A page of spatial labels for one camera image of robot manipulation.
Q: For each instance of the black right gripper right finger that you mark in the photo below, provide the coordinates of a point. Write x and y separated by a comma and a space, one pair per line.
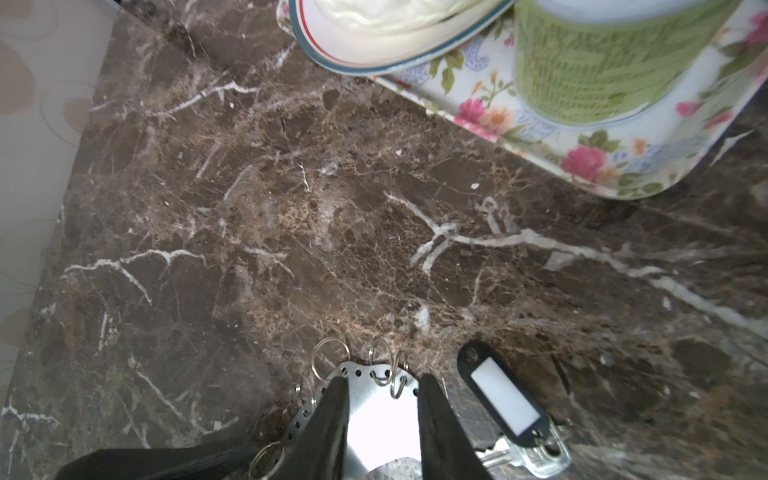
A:
446, 452

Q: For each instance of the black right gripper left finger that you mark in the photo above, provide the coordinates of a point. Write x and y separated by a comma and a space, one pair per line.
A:
320, 451

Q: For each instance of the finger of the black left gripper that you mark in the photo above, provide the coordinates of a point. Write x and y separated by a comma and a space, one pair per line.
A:
209, 461

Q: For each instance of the metal key organizer plate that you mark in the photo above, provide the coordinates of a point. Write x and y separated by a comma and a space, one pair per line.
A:
383, 425

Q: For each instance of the floral rectangular tray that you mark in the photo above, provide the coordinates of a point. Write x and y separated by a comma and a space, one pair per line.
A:
638, 156

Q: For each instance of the white plate with rim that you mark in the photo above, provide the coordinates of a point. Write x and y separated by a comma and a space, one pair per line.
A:
365, 54

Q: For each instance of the green tin can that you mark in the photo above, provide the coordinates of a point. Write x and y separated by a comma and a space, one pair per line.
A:
587, 62

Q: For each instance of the pale cabbage piece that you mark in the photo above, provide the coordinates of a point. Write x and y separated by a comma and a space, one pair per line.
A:
391, 16

